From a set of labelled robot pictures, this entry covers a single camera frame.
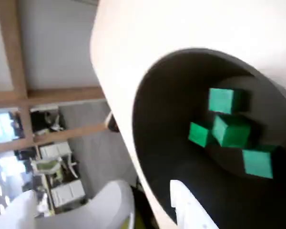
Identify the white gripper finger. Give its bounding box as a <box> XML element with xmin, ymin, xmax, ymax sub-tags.
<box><xmin>0</xmin><ymin>179</ymin><xmax>135</xmax><ymax>229</ymax></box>
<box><xmin>169</xmin><ymin>179</ymin><xmax>220</xmax><ymax>229</ymax></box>

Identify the green cube block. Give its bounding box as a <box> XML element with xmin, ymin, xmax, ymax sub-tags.
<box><xmin>242</xmin><ymin>145</ymin><xmax>281</xmax><ymax>179</ymax></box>
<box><xmin>188</xmin><ymin>121</ymin><xmax>216</xmax><ymax>148</ymax></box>
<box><xmin>211</xmin><ymin>114</ymin><xmax>259</xmax><ymax>148</ymax></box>
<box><xmin>208</xmin><ymin>87</ymin><xmax>250</xmax><ymax>115</ymax></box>

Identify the black round pot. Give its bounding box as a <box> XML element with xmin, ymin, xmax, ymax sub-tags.
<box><xmin>132</xmin><ymin>48</ymin><xmax>286</xmax><ymax>229</ymax></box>

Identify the white storage box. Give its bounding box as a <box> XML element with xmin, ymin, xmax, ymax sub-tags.
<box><xmin>39</xmin><ymin>142</ymin><xmax>71</xmax><ymax>159</ymax></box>
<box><xmin>50</xmin><ymin>180</ymin><xmax>86</xmax><ymax>208</ymax></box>

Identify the wooden table leg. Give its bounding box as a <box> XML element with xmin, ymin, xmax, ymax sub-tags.
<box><xmin>104</xmin><ymin>111</ymin><xmax>120</xmax><ymax>132</ymax></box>

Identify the wooden shelf frame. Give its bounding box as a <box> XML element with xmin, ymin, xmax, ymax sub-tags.
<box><xmin>0</xmin><ymin>0</ymin><xmax>110</xmax><ymax>153</ymax></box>

